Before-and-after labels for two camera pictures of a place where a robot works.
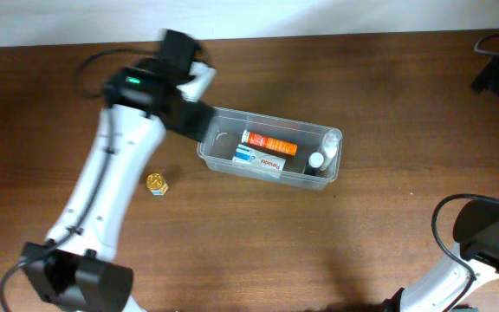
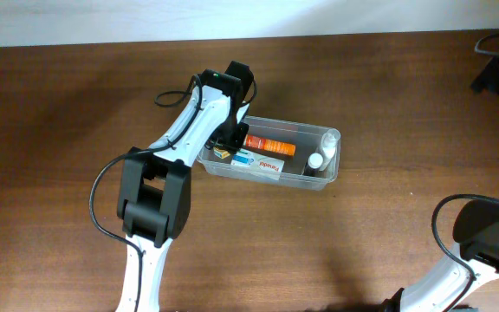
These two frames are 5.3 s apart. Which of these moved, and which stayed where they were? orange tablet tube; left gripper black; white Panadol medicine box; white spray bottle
Moved: left gripper black
Stayed: white spray bottle; white Panadol medicine box; orange tablet tube
